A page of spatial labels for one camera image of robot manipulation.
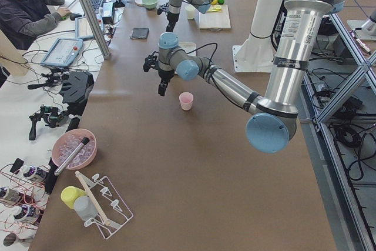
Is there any white rectangular tray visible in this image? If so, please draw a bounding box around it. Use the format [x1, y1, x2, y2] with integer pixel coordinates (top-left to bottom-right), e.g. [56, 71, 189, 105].
[179, 42, 197, 56]

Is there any blue teach pendant tablet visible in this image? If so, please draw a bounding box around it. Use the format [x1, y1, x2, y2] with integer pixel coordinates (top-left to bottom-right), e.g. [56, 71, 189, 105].
[40, 38, 83, 68]

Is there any yellow plastic cup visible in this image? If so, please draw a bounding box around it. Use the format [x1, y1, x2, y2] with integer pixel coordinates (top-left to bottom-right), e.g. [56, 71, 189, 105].
[61, 186, 86, 209]

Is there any dark grey folded cloth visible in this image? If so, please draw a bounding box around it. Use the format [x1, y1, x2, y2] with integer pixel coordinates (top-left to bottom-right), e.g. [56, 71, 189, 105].
[130, 27, 149, 39]

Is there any purple label bottle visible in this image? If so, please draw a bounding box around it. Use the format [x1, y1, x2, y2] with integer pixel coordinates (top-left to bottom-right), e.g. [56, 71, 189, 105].
[19, 165, 47, 183]
[1, 187, 25, 205]
[11, 205, 41, 225]

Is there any black hand-held gripper device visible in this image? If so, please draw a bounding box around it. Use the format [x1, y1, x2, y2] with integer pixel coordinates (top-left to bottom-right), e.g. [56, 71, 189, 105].
[28, 105, 69, 140]

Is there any green ceramic bowl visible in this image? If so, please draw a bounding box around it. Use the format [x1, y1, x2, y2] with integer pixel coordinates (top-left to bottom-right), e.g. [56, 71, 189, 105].
[142, 0, 158, 9]

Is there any wooden cutting board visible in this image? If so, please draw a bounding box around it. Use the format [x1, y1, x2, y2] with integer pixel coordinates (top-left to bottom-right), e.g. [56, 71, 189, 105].
[199, 5, 231, 31]

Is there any metal cylinder black cap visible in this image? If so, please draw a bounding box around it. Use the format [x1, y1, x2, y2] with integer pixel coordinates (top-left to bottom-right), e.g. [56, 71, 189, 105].
[54, 137, 90, 176]

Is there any black plastic stand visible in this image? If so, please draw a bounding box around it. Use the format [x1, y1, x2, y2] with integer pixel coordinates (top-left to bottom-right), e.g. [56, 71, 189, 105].
[59, 71, 94, 116]

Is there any pink bowl with ice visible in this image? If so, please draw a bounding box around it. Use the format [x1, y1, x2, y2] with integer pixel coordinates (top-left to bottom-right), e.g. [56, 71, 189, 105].
[52, 129, 98, 170]

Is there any aluminium frame post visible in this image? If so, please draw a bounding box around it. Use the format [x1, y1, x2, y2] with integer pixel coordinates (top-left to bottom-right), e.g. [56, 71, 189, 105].
[79, 0, 110, 59]

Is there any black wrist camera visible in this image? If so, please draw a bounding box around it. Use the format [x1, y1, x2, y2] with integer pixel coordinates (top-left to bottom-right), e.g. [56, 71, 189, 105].
[143, 51, 159, 72]

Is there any pink plastic cup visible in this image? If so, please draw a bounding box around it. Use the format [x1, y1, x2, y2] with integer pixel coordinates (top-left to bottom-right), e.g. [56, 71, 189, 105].
[179, 92, 194, 111]

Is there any seated person dark jacket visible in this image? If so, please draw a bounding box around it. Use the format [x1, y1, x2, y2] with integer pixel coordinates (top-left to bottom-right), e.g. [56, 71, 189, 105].
[1, 0, 71, 50]

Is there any white wire cup rack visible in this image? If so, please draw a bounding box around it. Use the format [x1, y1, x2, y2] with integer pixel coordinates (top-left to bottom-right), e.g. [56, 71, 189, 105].
[75, 171, 134, 240]

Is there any grey-blue plastic cup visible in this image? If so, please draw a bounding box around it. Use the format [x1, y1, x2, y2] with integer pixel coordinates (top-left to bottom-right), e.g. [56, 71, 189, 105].
[73, 196, 98, 221]

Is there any white plastic cup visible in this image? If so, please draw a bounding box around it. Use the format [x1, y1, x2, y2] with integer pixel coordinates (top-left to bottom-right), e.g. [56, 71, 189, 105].
[185, 5, 196, 20]

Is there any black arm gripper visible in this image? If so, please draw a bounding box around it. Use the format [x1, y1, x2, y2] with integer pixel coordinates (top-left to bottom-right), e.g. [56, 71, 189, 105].
[167, 12, 179, 26]

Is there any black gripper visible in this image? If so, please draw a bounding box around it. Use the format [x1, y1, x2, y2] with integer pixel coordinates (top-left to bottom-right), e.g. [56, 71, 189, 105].
[158, 69, 173, 96]

